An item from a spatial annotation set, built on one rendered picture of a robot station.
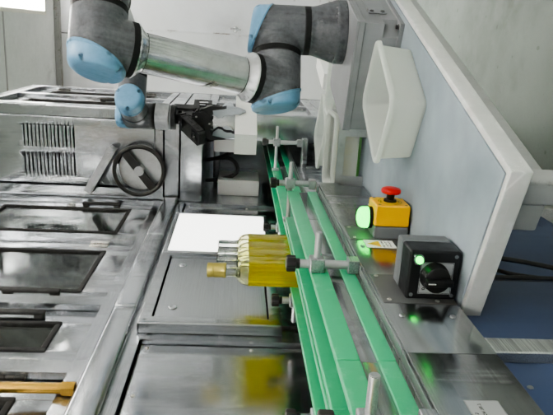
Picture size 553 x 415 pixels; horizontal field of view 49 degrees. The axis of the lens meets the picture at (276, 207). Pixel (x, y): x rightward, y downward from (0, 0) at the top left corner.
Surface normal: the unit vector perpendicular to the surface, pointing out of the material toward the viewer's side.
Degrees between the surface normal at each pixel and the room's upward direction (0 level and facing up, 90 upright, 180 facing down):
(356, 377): 90
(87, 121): 90
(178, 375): 91
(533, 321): 90
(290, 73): 122
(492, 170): 0
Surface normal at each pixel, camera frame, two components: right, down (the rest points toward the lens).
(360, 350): 0.06, -0.96
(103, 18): 0.42, -0.14
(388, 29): 0.07, -0.17
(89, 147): 0.05, 0.27
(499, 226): 0.04, 0.58
